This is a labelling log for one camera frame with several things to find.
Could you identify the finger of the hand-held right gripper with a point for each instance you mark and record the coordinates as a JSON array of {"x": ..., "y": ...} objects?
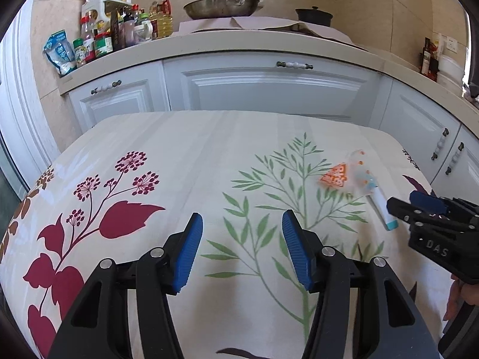
[
  {"x": 426, "y": 202},
  {"x": 400, "y": 209}
]

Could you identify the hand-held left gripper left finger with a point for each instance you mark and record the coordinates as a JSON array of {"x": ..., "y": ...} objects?
[{"x": 187, "y": 254}]

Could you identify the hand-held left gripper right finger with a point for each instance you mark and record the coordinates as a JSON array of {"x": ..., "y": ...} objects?
[{"x": 295, "y": 250}]

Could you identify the white tube with teal ends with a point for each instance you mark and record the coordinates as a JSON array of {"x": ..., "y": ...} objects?
[{"x": 380, "y": 202}]

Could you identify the person's right hand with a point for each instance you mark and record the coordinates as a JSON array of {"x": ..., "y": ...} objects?
[{"x": 454, "y": 299}]

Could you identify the clear orange snack wrapper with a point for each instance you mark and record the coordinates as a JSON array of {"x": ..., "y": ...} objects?
[{"x": 335, "y": 177}]

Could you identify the floral printed tablecloth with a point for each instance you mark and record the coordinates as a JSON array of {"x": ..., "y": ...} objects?
[{"x": 187, "y": 149}]

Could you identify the dark glass bottle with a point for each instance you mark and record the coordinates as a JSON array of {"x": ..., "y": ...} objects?
[{"x": 426, "y": 60}]

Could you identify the red packet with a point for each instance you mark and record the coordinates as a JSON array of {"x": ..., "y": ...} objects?
[{"x": 435, "y": 60}]

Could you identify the dark grey curtain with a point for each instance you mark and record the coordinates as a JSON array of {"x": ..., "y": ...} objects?
[{"x": 472, "y": 63}]

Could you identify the wide white cabinet door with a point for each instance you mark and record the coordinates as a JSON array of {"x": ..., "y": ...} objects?
[{"x": 262, "y": 89}]

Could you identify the black lidded clay pot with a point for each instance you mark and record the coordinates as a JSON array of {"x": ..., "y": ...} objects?
[{"x": 314, "y": 17}]

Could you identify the beige stone countertop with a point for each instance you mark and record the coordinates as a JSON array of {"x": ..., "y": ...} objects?
[{"x": 224, "y": 43}]

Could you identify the cluster of condiment bottles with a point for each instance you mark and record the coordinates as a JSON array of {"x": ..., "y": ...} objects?
[{"x": 101, "y": 41}]

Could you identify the yellow cooking oil jug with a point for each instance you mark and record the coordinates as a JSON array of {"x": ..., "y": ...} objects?
[{"x": 162, "y": 22}]

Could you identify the blue white seasoning packet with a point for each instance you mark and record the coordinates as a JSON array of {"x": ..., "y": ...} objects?
[{"x": 60, "y": 54}]

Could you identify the white condiment rack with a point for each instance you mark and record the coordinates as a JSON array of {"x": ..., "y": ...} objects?
[{"x": 91, "y": 9}]

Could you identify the white single wall socket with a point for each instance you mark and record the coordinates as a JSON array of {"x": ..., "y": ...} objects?
[{"x": 453, "y": 44}]

